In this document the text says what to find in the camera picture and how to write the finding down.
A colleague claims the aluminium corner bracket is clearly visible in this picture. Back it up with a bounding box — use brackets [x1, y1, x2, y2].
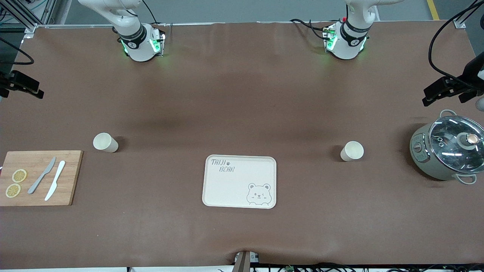
[453, 0, 478, 29]

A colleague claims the grey plastic knife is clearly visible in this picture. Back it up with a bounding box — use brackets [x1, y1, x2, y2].
[28, 157, 57, 195]

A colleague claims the aluminium frame profile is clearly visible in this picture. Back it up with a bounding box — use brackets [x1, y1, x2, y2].
[0, 0, 58, 34]

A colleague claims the glass pot lid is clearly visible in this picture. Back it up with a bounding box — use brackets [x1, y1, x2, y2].
[429, 115, 484, 175]

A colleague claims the bamboo cutting board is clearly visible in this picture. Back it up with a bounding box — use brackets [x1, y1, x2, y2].
[0, 150, 84, 207]

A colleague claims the grey-green electric cooking pot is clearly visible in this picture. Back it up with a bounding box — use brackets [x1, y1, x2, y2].
[410, 110, 484, 185]

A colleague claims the white plastic knife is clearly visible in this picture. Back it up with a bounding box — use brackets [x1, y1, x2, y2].
[44, 161, 66, 201]

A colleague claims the black right base cable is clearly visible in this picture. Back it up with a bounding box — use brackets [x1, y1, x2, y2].
[141, 0, 168, 28]

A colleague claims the black left base cable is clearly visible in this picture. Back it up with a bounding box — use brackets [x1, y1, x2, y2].
[290, 18, 335, 41]

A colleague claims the cream tray with bear print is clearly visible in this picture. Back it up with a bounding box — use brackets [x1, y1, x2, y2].
[202, 155, 277, 209]

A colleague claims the brown table cover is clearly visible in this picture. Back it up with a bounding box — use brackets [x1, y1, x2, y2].
[0, 21, 484, 269]

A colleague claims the white plastic cup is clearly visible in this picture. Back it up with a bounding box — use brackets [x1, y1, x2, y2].
[93, 133, 119, 153]
[340, 141, 365, 162]

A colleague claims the black base cable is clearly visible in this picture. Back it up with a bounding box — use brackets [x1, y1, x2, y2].
[141, 0, 168, 28]
[290, 18, 335, 41]

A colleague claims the grey table edge mount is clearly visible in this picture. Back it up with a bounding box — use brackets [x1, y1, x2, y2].
[234, 250, 261, 272]

